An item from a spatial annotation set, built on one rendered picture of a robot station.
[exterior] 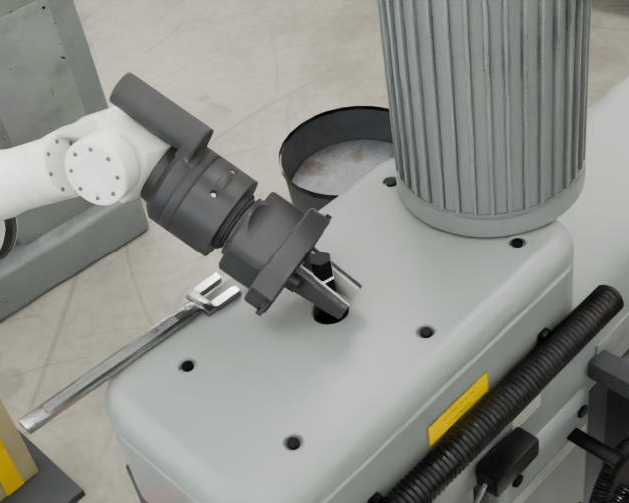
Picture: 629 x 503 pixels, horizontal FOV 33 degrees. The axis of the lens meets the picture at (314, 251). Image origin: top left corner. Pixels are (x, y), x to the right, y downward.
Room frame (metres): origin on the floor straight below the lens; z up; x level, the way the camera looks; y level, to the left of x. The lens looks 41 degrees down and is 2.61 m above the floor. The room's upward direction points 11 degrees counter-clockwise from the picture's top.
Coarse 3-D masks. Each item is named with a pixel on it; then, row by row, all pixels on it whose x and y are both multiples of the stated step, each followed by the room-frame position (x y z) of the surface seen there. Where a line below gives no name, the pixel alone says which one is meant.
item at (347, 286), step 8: (312, 248) 0.75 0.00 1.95; (304, 264) 0.75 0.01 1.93; (312, 272) 0.74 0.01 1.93; (336, 272) 0.73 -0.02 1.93; (344, 272) 0.73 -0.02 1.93; (336, 280) 0.73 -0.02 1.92; (344, 280) 0.72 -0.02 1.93; (352, 280) 0.72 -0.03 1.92; (336, 288) 0.73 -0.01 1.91; (344, 288) 0.72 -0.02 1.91; (352, 288) 0.72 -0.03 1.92; (360, 288) 0.72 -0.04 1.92; (344, 296) 0.72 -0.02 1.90; (352, 296) 0.72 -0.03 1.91
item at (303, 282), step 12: (300, 276) 0.72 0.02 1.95; (312, 276) 0.72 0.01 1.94; (288, 288) 0.72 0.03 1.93; (300, 288) 0.72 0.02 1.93; (312, 288) 0.71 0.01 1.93; (324, 288) 0.71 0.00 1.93; (312, 300) 0.71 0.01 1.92; (324, 300) 0.70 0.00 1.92; (336, 300) 0.70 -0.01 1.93; (336, 312) 0.70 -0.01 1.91
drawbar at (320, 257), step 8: (312, 256) 0.73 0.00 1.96; (320, 256) 0.73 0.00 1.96; (328, 256) 0.72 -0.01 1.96; (312, 264) 0.72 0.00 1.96; (320, 264) 0.72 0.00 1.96; (328, 264) 0.72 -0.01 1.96; (320, 272) 0.71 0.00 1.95; (328, 272) 0.72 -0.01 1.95; (320, 312) 0.72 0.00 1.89; (328, 320) 0.71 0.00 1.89; (336, 320) 0.72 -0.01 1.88
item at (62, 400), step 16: (208, 288) 0.78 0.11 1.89; (192, 304) 0.76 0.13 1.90; (208, 304) 0.76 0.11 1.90; (224, 304) 0.76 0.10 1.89; (176, 320) 0.74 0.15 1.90; (144, 336) 0.73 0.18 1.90; (160, 336) 0.73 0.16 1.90; (128, 352) 0.71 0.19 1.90; (144, 352) 0.71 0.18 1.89; (96, 368) 0.70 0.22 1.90; (112, 368) 0.69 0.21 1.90; (80, 384) 0.68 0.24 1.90; (96, 384) 0.68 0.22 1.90; (48, 400) 0.67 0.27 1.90; (64, 400) 0.67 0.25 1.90; (32, 416) 0.65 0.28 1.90; (48, 416) 0.65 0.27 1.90; (32, 432) 0.64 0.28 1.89
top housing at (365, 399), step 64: (384, 192) 0.89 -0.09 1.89; (384, 256) 0.78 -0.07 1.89; (448, 256) 0.77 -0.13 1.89; (512, 256) 0.75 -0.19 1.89; (192, 320) 0.75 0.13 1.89; (256, 320) 0.73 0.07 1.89; (320, 320) 0.74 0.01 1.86; (384, 320) 0.70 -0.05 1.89; (448, 320) 0.68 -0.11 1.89; (512, 320) 0.70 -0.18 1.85; (128, 384) 0.68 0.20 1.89; (192, 384) 0.66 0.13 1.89; (256, 384) 0.65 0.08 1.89; (320, 384) 0.63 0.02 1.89; (384, 384) 0.62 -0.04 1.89; (448, 384) 0.63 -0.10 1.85; (128, 448) 0.64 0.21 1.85; (192, 448) 0.59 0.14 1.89; (256, 448) 0.57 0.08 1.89; (320, 448) 0.56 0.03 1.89; (384, 448) 0.58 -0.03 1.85
